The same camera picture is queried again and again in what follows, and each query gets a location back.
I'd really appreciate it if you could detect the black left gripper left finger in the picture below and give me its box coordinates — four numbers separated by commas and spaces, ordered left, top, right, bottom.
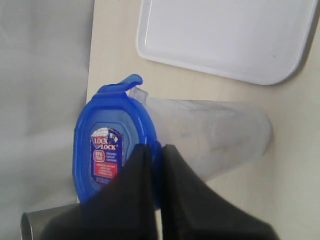
40, 144, 157, 240

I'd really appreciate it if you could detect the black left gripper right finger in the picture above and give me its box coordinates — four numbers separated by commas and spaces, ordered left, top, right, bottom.
161, 145, 279, 240

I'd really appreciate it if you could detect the clear plastic tall container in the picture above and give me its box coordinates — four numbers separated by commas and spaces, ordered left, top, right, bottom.
129, 87, 273, 181

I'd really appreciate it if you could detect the white backdrop curtain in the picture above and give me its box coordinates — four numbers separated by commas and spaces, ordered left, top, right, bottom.
0, 0, 94, 240

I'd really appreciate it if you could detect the white plastic tray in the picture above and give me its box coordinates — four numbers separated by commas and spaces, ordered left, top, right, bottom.
136, 0, 320, 86

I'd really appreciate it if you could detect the blue plastic container lid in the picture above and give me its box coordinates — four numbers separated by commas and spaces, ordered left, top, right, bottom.
72, 74, 162, 209

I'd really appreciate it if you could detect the stainless steel cup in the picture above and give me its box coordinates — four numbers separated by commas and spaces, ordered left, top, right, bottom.
20, 203, 79, 240

